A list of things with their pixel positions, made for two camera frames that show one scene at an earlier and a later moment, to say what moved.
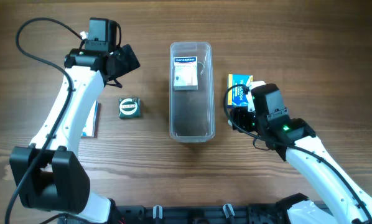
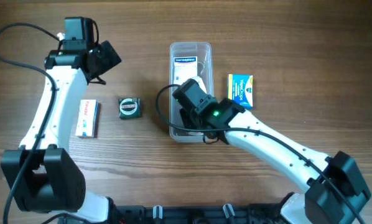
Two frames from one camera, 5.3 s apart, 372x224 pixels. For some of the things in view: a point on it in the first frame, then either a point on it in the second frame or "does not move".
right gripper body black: x=241 y=116 to x=188 y=115
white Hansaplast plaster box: x=185 y=73 does not move
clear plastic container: x=191 y=92 does not move
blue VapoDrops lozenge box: x=237 y=90 does not move
